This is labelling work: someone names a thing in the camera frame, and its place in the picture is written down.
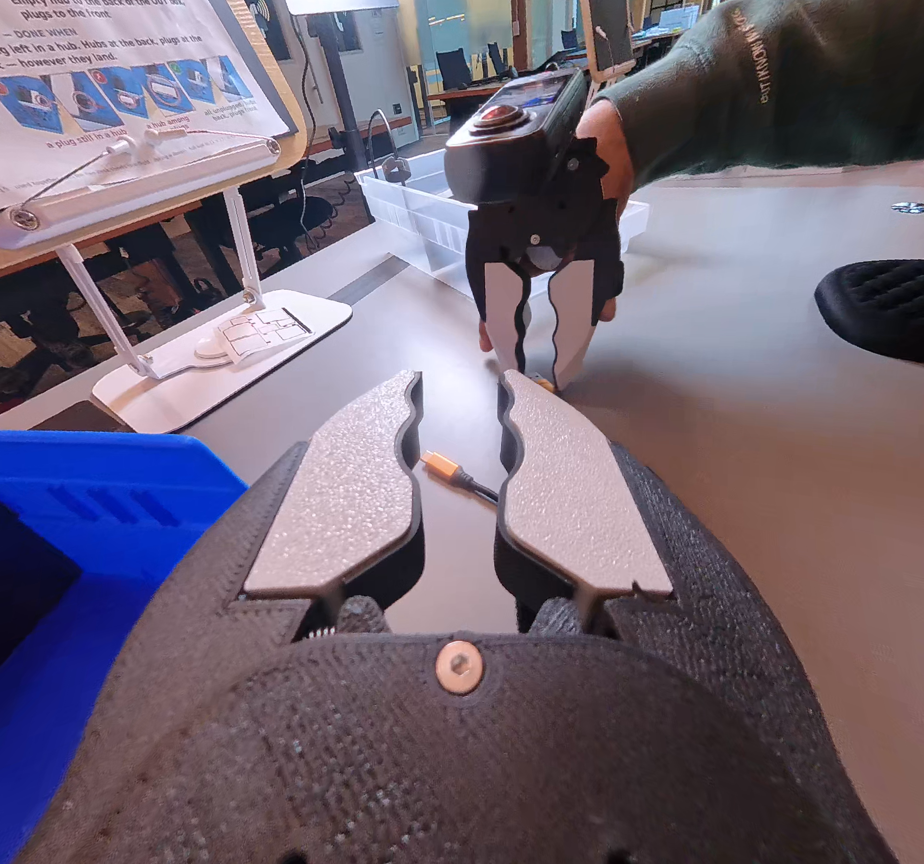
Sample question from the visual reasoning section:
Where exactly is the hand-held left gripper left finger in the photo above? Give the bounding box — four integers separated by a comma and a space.
244, 371, 425, 608

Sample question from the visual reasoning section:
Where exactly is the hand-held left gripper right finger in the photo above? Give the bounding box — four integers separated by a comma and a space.
497, 371, 676, 604

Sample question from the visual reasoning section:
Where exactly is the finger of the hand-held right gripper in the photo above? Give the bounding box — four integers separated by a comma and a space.
550, 258, 596, 392
482, 261, 534, 374

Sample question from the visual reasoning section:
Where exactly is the clear plastic bin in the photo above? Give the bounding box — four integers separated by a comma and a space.
354, 149, 651, 298

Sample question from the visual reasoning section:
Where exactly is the black rubber power cable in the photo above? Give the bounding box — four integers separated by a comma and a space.
364, 109, 412, 186

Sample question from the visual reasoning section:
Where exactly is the blue plastic bin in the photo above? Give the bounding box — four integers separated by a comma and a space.
0, 431, 248, 843

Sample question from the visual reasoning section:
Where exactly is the black forearm pad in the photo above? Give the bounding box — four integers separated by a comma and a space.
814, 259, 924, 364

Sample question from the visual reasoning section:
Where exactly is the person's right hand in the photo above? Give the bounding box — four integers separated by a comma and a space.
478, 100, 638, 354

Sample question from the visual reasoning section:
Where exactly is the white sign stand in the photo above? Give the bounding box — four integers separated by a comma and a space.
0, 135, 353, 435

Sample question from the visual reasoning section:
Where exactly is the light wooden sign board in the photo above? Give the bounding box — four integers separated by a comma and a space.
0, 0, 308, 266

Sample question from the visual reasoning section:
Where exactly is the black bin divider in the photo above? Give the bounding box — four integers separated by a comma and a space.
0, 503, 82, 663

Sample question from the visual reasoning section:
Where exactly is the white paper sign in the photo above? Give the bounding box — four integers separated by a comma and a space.
0, 0, 293, 211

